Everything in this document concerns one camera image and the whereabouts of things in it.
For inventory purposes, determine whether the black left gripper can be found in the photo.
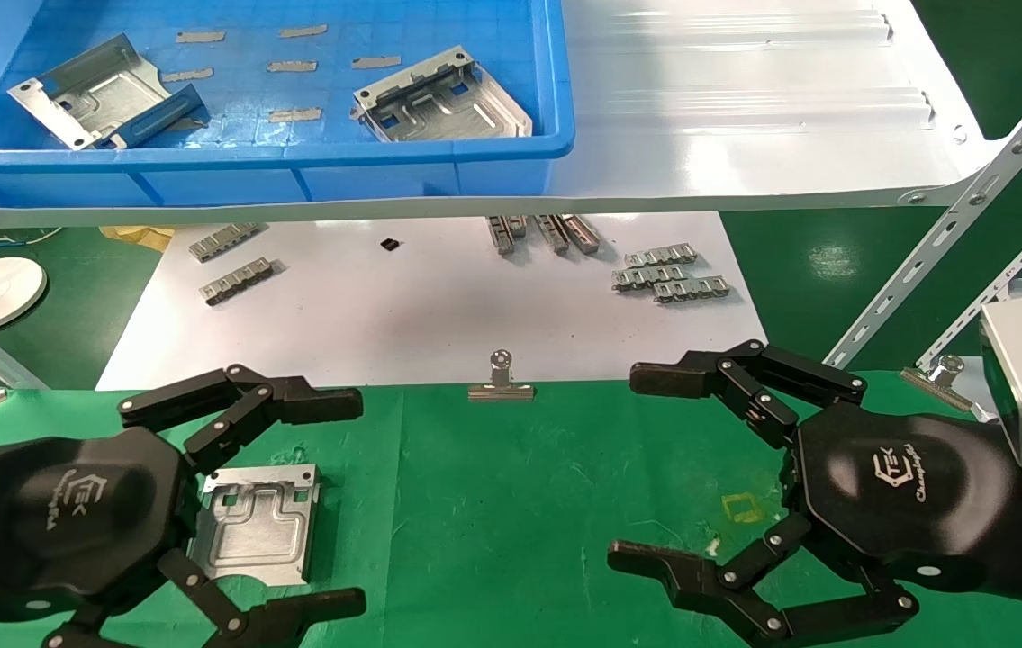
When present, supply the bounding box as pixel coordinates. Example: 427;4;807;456
0;364;369;648

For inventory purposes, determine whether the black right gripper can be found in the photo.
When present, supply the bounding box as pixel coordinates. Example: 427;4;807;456
606;340;1017;648

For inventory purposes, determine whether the stamped metal bracket part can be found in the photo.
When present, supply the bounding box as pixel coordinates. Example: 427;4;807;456
7;33;169;151
350;45;534;144
188;463;323;587

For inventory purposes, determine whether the metal hinge strip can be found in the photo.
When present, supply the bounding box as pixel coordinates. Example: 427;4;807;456
652;275;732;303
611;265;688;292
559;214;602;255
199;257;283;306
486;215;529;256
188;222;261;263
534;215;571;255
624;244;699;268

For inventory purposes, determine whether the green table cloth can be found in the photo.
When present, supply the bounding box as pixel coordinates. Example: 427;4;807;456
0;369;1022;648

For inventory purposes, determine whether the white floor sheet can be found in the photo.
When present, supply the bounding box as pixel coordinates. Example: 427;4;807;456
95;212;769;391

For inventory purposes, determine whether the yellow crumpled bag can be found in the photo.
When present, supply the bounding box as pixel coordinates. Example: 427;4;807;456
98;225;177;252

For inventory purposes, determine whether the blue plastic bin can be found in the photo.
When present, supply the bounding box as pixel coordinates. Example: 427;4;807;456
0;0;576;211

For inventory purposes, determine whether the white metal shelf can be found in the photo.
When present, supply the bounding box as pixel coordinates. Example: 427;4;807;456
0;0;1008;229

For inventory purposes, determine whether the short slotted angle strut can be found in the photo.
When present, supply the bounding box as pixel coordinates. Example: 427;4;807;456
916;184;1022;370

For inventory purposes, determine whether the long slotted angle strut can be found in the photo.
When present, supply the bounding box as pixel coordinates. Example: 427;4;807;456
823;65;1022;372

